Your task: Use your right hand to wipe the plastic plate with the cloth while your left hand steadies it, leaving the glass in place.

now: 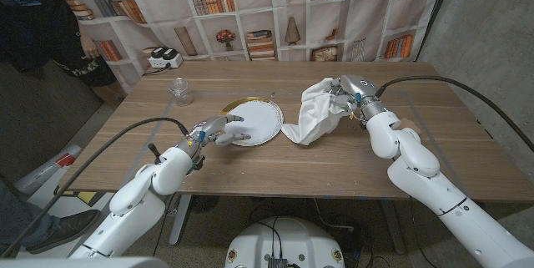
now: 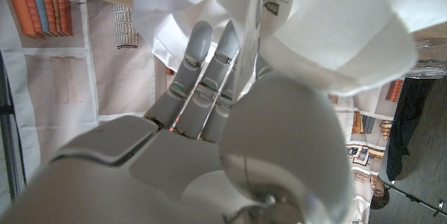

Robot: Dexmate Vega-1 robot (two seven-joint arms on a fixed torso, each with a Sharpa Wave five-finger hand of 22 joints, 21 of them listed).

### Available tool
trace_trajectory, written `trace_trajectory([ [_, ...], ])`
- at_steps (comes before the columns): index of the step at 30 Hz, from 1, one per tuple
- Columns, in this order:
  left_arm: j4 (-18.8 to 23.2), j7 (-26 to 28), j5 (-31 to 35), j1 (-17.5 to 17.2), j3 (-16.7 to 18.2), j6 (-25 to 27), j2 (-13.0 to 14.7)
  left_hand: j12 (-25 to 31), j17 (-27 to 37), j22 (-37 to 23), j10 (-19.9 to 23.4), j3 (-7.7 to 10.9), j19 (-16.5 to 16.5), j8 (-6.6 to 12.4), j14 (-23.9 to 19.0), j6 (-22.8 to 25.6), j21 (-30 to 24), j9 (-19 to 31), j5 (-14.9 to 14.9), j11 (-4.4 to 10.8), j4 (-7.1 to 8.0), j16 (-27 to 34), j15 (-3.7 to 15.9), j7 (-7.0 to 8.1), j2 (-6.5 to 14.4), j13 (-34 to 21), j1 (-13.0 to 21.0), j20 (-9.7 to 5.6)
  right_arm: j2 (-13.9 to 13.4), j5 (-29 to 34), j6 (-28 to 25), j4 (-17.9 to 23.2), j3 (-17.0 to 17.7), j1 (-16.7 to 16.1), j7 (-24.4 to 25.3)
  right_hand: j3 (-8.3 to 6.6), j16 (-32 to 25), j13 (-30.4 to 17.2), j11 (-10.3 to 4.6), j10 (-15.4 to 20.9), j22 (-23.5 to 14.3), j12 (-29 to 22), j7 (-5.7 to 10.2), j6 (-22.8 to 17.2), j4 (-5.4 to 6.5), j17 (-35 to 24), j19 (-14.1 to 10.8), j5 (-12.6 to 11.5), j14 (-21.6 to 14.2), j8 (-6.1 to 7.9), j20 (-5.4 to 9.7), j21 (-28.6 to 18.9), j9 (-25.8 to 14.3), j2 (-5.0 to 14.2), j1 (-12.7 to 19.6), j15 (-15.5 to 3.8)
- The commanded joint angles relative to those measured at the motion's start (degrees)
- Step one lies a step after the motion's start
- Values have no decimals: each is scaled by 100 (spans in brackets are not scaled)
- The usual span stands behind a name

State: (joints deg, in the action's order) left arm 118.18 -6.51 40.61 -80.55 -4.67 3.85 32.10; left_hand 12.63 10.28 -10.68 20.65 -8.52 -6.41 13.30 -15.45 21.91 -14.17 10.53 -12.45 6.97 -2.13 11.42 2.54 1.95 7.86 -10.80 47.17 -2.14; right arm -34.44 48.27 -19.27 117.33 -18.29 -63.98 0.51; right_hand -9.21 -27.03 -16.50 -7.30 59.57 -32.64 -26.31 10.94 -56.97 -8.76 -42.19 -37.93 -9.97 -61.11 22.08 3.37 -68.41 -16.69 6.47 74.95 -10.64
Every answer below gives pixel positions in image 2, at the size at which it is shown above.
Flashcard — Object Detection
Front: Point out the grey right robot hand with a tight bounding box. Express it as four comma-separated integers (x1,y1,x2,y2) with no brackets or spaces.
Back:
0,20,354,224

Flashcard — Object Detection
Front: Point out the white cloth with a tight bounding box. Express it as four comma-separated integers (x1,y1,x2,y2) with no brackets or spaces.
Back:
132,0,447,96

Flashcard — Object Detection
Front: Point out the printed bookshelf backdrop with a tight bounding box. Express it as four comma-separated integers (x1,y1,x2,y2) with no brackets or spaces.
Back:
0,0,406,224

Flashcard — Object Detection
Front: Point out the black backdrop stand pole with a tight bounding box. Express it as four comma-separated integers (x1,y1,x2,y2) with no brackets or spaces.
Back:
0,51,27,202
382,180,447,218

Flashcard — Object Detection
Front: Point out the standing person in black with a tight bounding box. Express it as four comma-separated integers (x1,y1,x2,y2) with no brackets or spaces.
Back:
369,76,438,211

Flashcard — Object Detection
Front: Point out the clear glass jar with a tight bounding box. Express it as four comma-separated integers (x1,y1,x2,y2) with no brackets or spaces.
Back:
404,37,447,80

